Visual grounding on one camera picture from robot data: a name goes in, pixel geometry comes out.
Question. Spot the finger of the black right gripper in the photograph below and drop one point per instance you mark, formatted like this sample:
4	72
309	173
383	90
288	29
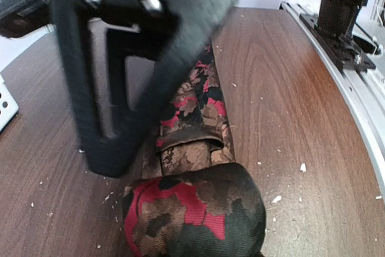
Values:
151	46

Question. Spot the dark red patterned tie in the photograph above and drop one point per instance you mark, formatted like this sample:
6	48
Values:
193	198

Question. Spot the white perforated plastic basket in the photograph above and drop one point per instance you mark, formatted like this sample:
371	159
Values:
9	107

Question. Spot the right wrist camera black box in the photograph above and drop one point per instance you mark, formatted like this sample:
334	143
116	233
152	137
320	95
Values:
21	17

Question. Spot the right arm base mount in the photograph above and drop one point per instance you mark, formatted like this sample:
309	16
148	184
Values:
344	53

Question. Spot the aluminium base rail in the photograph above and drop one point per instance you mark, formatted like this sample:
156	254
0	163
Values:
364	95

